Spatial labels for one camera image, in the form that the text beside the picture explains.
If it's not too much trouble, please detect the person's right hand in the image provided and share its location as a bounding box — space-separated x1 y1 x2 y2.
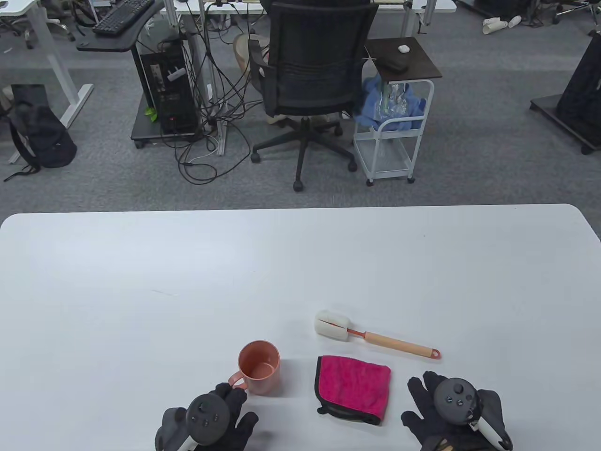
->
401 371 512 451

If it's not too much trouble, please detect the person's left hand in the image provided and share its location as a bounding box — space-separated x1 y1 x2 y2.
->
207 383 259 451

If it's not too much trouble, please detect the pink water cup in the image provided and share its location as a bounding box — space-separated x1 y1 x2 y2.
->
228 341 281 396

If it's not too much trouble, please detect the magenta cloth with black edge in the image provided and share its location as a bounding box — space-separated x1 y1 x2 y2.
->
315 356 392 426

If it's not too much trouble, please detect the white sponge cup brush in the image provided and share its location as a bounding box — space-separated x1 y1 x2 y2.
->
314 310 441 360

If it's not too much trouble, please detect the black wheeled computer platform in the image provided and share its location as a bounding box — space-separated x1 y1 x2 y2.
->
131 92 205 149

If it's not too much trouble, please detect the clear plastic bag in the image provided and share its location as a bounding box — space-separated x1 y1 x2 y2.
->
383 82 414 118

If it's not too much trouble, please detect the blue garment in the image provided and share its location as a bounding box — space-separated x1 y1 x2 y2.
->
353 75 427 133

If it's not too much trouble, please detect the black computer tower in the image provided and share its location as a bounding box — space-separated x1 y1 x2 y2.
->
140 45 199 134

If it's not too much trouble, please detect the black backpack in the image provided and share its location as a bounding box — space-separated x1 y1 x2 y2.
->
4 85 78 183

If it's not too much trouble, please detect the white cart with dark top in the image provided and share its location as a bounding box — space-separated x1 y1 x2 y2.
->
353 37 443 186

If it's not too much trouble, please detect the black stand on wheeled base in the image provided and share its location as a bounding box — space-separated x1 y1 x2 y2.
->
530 29 601 156

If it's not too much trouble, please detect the black mesh office chair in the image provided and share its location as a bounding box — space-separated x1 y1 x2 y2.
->
247 0 380 192

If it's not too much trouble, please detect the white desk with T-foot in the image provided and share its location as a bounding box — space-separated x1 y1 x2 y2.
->
0 0 94 164

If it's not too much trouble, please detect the black curved desk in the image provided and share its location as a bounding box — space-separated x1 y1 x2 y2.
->
77 0 166 52

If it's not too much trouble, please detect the black keyboard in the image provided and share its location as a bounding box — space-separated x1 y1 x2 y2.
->
92 0 155 36

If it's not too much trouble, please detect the grey office chair base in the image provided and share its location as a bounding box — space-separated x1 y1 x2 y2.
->
552 0 601 25

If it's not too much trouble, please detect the tangle of black cables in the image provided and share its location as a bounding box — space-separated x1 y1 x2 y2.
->
160 0 268 185

